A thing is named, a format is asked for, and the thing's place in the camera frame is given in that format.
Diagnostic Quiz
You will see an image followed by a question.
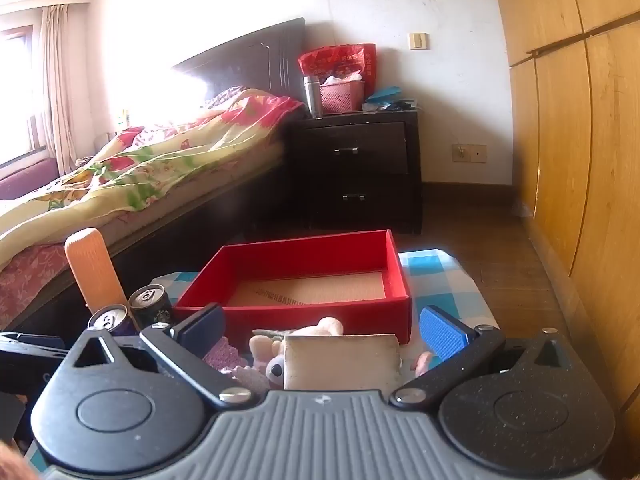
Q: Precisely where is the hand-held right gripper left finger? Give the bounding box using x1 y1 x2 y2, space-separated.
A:
65 303 257 409

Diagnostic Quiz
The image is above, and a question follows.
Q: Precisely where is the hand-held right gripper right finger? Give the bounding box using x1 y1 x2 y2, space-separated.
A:
390 305 576 409

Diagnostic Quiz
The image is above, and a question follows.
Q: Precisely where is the purple knitted sock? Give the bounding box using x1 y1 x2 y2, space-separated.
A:
202 337 253 382

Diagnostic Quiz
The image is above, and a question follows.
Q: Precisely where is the pink plush toy with glasses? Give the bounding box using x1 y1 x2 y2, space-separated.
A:
249 335 434 392

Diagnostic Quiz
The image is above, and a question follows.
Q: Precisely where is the cream sponge block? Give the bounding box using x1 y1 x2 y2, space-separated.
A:
282 334 402 392

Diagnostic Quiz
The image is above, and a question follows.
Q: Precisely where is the red cardboard box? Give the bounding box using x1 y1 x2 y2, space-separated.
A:
175 230 413 346

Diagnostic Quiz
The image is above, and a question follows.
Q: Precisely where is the blue white checkered tablecloth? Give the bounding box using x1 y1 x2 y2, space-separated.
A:
150 249 501 358

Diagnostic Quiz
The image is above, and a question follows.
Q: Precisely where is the black drink can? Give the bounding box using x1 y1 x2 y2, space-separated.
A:
128 284 175 331

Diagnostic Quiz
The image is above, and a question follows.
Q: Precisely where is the pink floral bed sheet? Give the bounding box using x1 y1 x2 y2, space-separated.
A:
0 244 77 331

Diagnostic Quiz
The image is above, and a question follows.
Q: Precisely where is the aluminium drink can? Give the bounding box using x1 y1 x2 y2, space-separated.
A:
87 304 138 338

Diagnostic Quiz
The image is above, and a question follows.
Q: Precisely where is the orange ribbed cup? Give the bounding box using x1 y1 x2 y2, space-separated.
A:
64 227 126 311

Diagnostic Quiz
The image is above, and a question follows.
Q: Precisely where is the dark wooden nightstand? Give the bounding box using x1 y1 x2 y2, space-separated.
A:
285 109 425 236

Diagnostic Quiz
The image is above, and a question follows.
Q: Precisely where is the floral quilt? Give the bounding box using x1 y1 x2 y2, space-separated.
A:
0 85 306 271

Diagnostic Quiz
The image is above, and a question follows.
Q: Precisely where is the purple window seat cushion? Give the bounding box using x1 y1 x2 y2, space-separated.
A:
0 157 62 202

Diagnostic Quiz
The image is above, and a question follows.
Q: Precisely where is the wooden wardrobe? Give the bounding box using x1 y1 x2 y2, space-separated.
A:
487 0 640 413

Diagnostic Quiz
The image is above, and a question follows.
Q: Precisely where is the blue paper packet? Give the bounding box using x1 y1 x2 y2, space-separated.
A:
367 87 404 107

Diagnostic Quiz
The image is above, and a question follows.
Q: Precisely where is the steel thermos flask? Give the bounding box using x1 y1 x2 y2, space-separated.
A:
302 76 324 119

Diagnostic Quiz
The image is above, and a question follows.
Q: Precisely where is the pink plastic basket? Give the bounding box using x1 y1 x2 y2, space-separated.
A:
320 80 365 114

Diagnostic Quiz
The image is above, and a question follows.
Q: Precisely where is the window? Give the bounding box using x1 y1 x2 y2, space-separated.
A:
0 25 47 167

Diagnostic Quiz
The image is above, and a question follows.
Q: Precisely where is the beige curtain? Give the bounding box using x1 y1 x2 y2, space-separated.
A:
37 4 77 179

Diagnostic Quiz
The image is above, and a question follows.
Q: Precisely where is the dark wooden bed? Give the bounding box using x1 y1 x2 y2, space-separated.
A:
0 17 307 332

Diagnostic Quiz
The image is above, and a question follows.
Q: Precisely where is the red plastic bag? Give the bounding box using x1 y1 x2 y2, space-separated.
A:
298 43 377 100

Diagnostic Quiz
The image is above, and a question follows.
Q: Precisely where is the wall power socket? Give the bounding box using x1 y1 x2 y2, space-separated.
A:
452 143 487 164

